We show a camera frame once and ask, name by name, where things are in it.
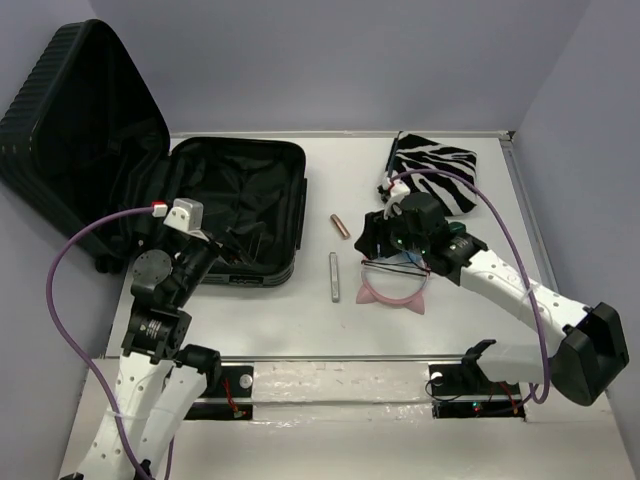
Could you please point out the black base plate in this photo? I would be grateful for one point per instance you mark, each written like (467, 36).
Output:
(230, 399)
(456, 392)

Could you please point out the zebra striped plush pouch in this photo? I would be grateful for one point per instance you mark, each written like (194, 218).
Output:
(440, 170)

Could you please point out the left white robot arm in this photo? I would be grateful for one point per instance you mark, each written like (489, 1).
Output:
(159, 377)

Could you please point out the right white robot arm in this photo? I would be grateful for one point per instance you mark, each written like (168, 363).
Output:
(582, 348)

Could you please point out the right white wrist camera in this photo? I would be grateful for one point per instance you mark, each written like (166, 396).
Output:
(392, 193)

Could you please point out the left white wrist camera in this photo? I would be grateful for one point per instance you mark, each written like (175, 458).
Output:
(185, 216)

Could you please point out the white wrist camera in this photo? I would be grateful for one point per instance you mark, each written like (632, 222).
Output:
(185, 216)
(392, 193)

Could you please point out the black hard-shell suitcase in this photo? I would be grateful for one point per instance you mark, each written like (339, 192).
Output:
(84, 143)

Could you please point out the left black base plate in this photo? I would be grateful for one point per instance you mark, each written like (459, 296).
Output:
(230, 399)

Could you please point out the aluminium rail right edge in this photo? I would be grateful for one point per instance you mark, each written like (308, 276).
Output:
(526, 207)

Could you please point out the copper lipstick tube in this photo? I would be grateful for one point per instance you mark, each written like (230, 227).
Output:
(340, 226)

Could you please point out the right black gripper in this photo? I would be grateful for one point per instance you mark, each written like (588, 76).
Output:
(375, 230)

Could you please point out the pink cat-ear headphones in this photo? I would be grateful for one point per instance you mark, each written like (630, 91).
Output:
(398, 282)

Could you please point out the silver metal bar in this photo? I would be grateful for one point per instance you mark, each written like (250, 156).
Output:
(334, 277)

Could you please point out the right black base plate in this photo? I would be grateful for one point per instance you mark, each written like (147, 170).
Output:
(456, 392)

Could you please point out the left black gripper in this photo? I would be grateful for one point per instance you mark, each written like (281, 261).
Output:
(243, 241)

